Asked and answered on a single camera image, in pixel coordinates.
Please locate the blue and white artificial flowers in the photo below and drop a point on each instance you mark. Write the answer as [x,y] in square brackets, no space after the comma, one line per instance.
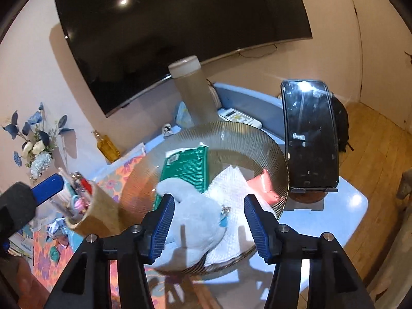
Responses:
[37,148]

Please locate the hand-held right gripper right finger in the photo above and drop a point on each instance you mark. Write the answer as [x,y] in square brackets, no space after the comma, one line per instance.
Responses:
[257,228]

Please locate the light blue plastic bag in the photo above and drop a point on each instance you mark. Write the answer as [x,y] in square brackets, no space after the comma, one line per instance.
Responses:
[184,116]

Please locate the ribbed glass bowl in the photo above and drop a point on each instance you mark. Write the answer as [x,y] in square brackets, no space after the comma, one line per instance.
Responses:
[144,173]

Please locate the floral orange tablecloth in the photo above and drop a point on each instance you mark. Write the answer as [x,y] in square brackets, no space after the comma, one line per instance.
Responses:
[48,264]

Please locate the blue grey box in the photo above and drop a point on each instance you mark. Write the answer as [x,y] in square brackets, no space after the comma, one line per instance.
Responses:
[254,103]

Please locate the small white figurine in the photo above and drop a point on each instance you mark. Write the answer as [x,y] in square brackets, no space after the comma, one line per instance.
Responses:
[167,131]

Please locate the brown phone stand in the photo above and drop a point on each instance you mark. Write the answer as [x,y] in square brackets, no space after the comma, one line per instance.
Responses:
[309,195]

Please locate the black backpack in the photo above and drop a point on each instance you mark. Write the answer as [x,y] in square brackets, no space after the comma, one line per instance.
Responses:
[342,122]

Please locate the amber glass bottle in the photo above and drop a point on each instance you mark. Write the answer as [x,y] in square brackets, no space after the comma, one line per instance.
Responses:
[107,148]

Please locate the white remote control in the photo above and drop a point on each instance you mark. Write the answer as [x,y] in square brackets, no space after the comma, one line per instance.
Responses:
[239,117]

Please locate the white paper towel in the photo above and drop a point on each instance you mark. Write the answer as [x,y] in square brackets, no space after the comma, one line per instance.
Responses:
[231,180]

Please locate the brown pen holder cup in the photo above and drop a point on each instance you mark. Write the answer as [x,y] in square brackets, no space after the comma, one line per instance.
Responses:
[99,212]

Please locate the green packet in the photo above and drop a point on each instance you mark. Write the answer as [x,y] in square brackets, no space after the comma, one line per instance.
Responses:
[186,170]

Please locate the black television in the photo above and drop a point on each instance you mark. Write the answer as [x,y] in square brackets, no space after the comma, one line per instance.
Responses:
[161,38]

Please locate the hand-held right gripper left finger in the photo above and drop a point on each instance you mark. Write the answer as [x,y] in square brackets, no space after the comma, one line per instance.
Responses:
[161,228]

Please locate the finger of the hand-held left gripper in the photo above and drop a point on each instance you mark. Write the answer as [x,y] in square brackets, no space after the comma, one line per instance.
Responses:
[48,188]
[17,206]

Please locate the light blue plush toy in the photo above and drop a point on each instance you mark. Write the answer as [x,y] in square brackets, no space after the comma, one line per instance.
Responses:
[190,212]

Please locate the black smartphone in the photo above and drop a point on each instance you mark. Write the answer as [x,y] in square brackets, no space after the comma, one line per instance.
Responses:
[310,135]

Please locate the tan tumbler with white lid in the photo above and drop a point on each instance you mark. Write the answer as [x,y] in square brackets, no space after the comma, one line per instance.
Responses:
[194,93]

